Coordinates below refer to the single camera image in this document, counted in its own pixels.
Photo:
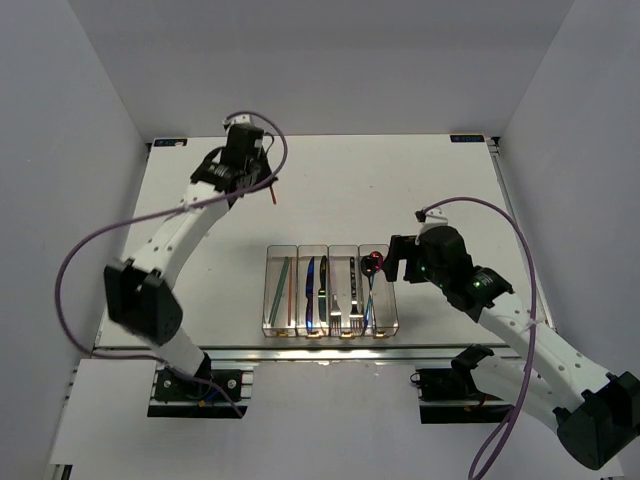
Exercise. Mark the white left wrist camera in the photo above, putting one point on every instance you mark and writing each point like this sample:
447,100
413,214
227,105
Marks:
237,119

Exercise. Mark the blue label sticker right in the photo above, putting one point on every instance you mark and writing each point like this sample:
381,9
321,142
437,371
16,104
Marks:
467,138

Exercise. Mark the black spoon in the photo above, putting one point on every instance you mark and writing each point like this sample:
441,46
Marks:
370,265

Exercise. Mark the blue label sticker left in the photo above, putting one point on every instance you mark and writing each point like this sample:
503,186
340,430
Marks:
169,142

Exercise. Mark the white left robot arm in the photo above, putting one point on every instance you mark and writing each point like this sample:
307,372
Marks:
139,289

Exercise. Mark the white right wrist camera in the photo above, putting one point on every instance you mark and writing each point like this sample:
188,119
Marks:
429,219

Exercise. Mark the black table knife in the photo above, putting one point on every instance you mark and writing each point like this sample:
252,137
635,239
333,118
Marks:
322,290

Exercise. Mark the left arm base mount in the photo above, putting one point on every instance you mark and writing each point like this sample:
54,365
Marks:
175,397

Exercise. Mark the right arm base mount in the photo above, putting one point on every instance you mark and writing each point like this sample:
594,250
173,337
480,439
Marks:
450,396

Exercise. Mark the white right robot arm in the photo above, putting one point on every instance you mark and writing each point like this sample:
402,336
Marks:
594,412

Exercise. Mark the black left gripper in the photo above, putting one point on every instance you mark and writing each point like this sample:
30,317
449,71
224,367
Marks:
265,162

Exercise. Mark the dark blue table knife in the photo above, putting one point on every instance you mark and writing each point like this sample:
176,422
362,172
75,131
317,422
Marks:
309,295

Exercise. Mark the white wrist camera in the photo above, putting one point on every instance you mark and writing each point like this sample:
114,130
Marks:
237,119
429,219

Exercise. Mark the blue label sticker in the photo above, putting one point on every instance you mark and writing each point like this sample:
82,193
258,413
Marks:
467,138
169,142

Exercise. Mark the aluminium table edge rail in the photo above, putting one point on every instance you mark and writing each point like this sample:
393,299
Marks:
410,354

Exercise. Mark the dark patterned handle fork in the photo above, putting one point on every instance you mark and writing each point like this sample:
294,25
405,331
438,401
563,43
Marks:
355,316

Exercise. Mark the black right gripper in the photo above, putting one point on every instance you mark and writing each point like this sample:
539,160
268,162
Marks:
402,248

